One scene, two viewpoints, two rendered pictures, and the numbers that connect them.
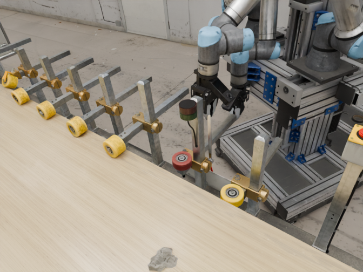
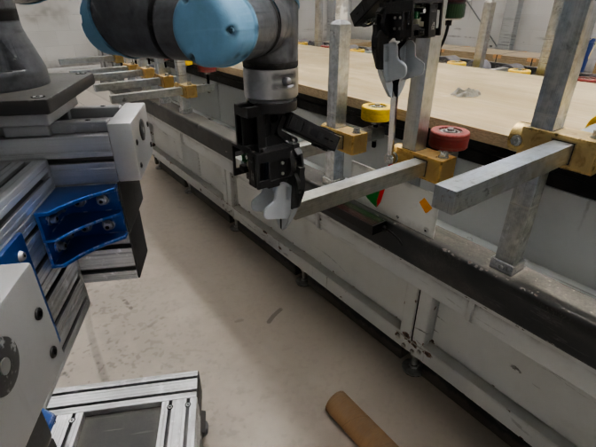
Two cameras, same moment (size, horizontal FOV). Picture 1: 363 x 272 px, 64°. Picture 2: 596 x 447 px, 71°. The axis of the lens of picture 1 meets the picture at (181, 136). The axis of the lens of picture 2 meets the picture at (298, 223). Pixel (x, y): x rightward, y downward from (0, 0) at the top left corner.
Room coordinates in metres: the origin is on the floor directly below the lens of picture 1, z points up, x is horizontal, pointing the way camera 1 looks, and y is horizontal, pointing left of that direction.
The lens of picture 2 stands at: (1.73, -0.12, 1.15)
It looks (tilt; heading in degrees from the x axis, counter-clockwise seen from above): 29 degrees down; 192
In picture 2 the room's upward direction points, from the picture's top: straight up
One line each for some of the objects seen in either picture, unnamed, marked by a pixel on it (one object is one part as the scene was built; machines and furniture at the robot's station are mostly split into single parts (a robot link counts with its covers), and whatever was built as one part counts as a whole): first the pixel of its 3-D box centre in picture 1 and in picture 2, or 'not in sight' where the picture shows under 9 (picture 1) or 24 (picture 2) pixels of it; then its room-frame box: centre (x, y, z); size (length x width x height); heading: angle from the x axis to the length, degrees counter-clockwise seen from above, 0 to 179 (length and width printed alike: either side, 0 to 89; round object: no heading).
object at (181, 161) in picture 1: (182, 167); (446, 154); (0.82, 0.01, 0.85); 0.08 x 0.08 x 0.11
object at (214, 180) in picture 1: (209, 177); (389, 197); (0.84, -0.10, 0.75); 0.26 x 0.01 x 0.10; 49
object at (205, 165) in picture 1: (194, 161); (421, 161); (0.85, -0.04, 0.85); 0.14 x 0.06 x 0.05; 49
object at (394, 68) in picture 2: (208, 106); (394, 71); (0.96, -0.12, 1.04); 0.06 x 0.03 x 0.09; 47
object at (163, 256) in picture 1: (161, 257); (466, 91); (0.42, 0.09, 0.91); 0.09 x 0.07 x 0.02; 106
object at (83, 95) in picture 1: (78, 93); not in sight; (1.35, 0.52, 0.95); 0.14 x 0.06 x 0.05; 49
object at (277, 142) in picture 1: (256, 171); (317, 146); (0.77, -0.28, 0.84); 0.44 x 0.03 x 0.04; 139
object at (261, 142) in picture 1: (255, 185); (336, 123); (0.68, -0.25, 0.87); 0.04 x 0.04 x 0.48; 49
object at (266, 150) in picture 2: (238, 92); (268, 141); (1.16, -0.29, 0.97); 0.09 x 0.08 x 0.12; 139
